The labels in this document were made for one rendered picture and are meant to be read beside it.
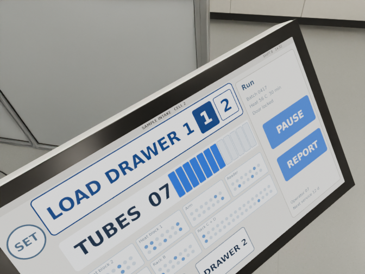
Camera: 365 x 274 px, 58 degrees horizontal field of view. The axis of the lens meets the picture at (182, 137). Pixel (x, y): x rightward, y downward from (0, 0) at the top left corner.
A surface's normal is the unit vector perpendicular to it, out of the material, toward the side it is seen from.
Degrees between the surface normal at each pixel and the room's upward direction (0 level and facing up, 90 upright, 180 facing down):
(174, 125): 50
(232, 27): 0
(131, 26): 90
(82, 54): 90
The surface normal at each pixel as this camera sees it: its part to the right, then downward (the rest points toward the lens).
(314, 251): -0.07, -0.60
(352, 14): -0.22, 0.79
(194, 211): 0.40, 0.09
